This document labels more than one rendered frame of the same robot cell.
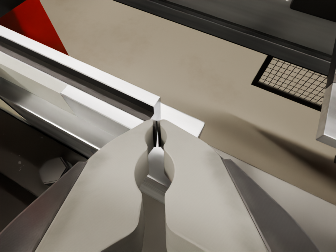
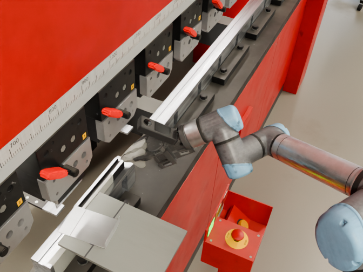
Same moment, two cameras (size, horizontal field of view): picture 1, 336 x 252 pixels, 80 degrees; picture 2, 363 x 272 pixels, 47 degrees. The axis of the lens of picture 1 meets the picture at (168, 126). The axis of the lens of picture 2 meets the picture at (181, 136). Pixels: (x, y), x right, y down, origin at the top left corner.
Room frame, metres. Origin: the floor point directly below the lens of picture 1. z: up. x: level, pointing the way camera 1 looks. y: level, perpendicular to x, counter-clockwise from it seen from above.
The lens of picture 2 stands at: (-0.07, 0.84, 1.90)
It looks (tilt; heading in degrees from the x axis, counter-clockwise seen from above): 44 degrees down; 267
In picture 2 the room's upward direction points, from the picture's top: 4 degrees clockwise
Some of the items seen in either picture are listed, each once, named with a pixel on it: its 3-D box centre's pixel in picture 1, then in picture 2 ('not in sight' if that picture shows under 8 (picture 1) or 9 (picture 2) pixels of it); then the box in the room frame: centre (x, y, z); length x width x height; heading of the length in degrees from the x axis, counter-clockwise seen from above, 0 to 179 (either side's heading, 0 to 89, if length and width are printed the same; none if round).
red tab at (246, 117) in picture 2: not in sight; (244, 120); (-0.43, -0.64, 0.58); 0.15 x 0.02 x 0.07; 64
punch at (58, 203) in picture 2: not in sight; (67, 181); (0.16, 0.21, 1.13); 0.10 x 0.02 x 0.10; 64
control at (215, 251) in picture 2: not in sight; (237, 231); (-0.31, 0.08, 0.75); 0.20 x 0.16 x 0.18; 66
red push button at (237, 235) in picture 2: not in sight; (237, 236); (-0.29, 0.13, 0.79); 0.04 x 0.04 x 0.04
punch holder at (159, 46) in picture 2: not in sight; (146, 58); (0.00, -0.13, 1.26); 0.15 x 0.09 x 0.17; 64
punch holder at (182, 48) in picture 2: not in sight; (179, 26); (-0.09, -0.31, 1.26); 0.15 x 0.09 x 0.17; 64
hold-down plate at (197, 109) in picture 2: not in sight; (192, 116); (-0.16, -0.31, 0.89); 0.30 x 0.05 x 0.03; 64
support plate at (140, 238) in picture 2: not in sight; (123, 238); (0.03, 0.27, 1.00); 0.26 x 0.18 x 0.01; 154
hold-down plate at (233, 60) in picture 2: not in sight; (231, 62); (-0.33, -0.67, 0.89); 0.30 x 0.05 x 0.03; 64
